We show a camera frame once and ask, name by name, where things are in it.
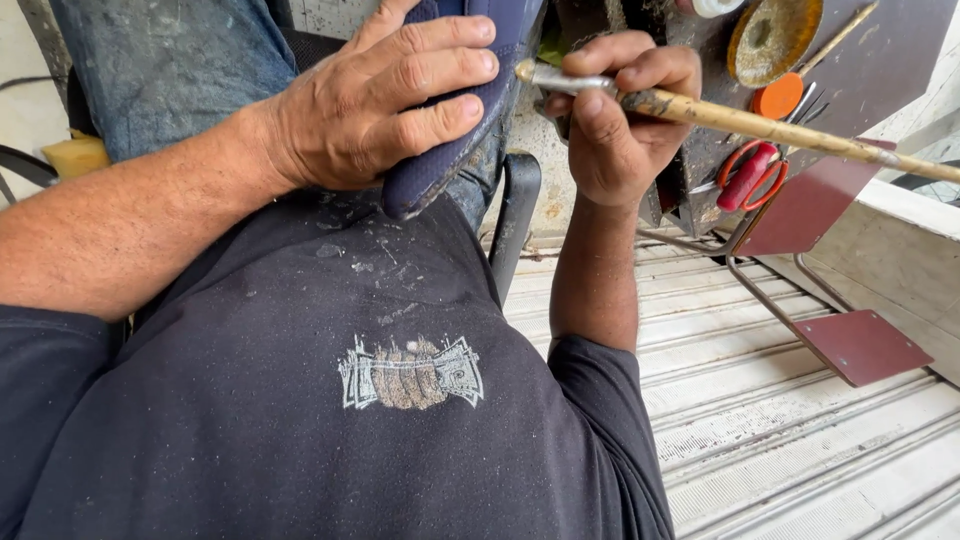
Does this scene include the person's black printed t-shirt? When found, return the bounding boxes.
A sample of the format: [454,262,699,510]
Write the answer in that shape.
[0,187,676,540]

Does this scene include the person's left hand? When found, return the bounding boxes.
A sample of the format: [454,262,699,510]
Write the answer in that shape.
[258,0,501,192]

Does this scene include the orange round lid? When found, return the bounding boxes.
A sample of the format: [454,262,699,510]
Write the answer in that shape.
[751,72,805,121]

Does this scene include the wooden handled glue brush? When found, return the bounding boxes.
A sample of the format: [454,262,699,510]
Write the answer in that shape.
[513,58,960,186]

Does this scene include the person's right hand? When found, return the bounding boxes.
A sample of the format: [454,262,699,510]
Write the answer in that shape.
[543,30,704,212]

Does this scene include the yellow sponge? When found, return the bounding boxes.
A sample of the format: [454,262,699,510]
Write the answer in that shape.
[41,129,114,181]

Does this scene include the black chair armrest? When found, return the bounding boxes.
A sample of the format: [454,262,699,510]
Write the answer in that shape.
[487,152,543,306]

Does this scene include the grey metal stand frame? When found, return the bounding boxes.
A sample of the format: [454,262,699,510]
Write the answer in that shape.
[636,216,858,340]

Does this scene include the thin wooden stick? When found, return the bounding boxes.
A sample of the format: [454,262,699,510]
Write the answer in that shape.
[795,0,880,80]

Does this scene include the red handled tool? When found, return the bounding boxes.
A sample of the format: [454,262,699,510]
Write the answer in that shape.
[716,142,780,213]

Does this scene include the navy blue shoe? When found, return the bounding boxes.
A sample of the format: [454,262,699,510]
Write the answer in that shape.
[381,0,546,223]

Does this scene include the orange handled scissors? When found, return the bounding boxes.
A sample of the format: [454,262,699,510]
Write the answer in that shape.
[688,138,791,213]

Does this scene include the maroon metal shelf plate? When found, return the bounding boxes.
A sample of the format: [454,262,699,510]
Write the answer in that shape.
[790,309,936,389]
[733,137,898,259]

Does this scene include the thin metal awls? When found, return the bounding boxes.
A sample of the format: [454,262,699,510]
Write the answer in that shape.
[783,81,831,126]

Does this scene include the dark brown work stand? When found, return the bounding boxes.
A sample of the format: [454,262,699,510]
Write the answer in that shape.
[553,0,960,240]

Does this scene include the rusty round grinding disc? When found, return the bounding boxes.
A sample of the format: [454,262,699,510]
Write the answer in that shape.
[726,0,825,90]

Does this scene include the black cable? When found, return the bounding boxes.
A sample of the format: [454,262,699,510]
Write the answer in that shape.
[0,144,61,205]

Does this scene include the person's blue jeans leg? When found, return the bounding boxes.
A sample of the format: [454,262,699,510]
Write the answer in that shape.
[48,0,301,165]

